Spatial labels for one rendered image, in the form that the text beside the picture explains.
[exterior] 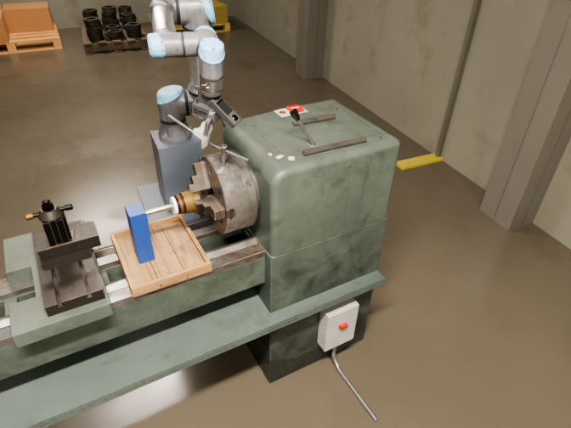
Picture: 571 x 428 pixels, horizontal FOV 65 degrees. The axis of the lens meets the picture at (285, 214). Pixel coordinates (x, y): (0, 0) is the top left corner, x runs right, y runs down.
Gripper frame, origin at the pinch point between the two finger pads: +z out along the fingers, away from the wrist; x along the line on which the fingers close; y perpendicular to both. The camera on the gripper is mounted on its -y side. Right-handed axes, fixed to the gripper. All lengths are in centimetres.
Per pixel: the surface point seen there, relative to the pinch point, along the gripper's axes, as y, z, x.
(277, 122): -8.7, 12.1, -36.7
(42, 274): 33, 35, 58
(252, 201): -18.4, 19.0, 3.6
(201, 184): 3.0, 20.8, 4.5
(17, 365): 28, 56, 81
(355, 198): -51, 25, -26
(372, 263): -69, 68, -33
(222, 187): -8.0, 12.8, 8.5
